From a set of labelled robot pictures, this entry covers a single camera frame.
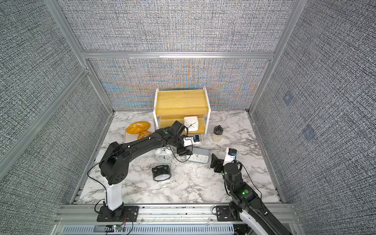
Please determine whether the grey rectangular alarm clock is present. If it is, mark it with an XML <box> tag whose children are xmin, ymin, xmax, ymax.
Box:
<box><xmin>188</xmin><ymin>147</ymin><xmax>210</xmax><ymax>164</ymax></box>

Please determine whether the white square alarm clock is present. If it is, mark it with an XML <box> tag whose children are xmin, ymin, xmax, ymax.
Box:
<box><xmin>183</xmin><ymin>116</ymin><xmax>199</xmax><ymax>132</ymax></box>

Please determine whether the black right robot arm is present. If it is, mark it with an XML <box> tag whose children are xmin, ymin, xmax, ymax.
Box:
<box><xmin>210</xmin><ymin>154</ymin><xmax>291</xmax><ymax>235</ymax></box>

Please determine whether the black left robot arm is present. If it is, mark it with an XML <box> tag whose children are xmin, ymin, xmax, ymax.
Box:
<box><xmin>95</xmin><ymin>121</ymin><xmax>193</xmax><ymax>218</ymax></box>

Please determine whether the white twin-bell alarm clock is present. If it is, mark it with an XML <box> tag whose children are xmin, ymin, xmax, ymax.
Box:
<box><xmin>154</xmin><ymin>147</ymin><xmax>173</xmax><ymax>164</ymax></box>

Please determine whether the black twin-bell alarm clock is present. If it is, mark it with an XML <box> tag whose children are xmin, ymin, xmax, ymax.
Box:
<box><xmin>152</xmin><ymin>164</ymin><xmax>171</xmax><ymax>182</ymax></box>

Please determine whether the wooden two-tier shelf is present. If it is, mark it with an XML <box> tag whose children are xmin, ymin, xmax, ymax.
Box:
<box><xmin>153</xmin><ymin>87</ymin><xmax>211</xmax><ymax>135</ymax></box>

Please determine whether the glass jar with black lid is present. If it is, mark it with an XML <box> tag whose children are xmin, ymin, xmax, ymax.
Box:
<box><xmin>211</xmin><ymin>125</ymin><xmax>224</xmax><ymax>143</ymax></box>

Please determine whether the sesame seeded bread loaf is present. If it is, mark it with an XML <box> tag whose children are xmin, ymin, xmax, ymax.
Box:
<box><xmin>126</xmin><ymin>121</ymin><xmax>151</xmax><ymax>135</ymax></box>

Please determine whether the white rectangular tray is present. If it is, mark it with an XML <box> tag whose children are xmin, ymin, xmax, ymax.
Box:
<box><xmin>124</xmin><ymin>121</ymin><xmax>155</xmax><ymax>143</ymax></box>

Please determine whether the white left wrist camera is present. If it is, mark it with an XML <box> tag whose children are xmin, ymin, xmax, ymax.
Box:
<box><xmin>183</xmin><ymin>135</ymin><xmax>201</xmax><ymax>147</ymax></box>

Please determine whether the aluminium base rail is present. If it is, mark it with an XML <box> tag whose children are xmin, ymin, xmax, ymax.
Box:
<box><xmin>51</xmin><ymin>203</ymin><xmax>300</xmax><ymax>235</ymax></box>

